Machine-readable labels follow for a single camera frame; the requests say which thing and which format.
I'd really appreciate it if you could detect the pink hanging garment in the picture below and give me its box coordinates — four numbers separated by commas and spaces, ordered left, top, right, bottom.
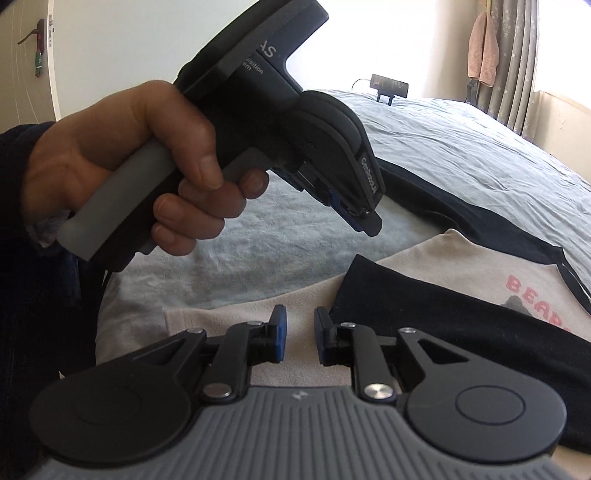
467, 11, 500, 88

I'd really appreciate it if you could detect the white door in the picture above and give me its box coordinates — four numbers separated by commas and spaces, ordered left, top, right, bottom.
0, 0, 61, 130

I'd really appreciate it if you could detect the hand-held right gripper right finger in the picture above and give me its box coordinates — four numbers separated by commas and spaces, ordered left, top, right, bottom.
315, 306, 458, 400

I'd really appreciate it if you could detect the black phone on stand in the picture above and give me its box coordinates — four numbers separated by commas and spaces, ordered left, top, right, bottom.
372, 73, 410, 104

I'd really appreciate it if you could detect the grey bed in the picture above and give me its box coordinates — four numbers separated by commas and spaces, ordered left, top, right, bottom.
95, 88, 591, 480

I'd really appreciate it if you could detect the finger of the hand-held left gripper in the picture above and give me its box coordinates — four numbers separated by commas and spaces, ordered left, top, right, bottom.
323, 185, 383, 238

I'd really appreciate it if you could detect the beige and black sweatshirt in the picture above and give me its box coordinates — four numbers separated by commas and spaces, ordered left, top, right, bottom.
164, 157, 591, 455

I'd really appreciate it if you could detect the person's left hand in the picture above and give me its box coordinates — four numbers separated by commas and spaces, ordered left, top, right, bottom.
23, 79, 271, 257

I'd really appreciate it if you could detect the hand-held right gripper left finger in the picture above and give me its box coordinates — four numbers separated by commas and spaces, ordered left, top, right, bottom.
119, 305, 288, 401

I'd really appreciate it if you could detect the metal door handle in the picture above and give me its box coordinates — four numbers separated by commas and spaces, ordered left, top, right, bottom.
17, 18, 47, 49

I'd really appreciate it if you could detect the grey star-patterned curtain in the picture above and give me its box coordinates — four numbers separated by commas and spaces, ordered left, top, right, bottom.
485, 0, 541, 137

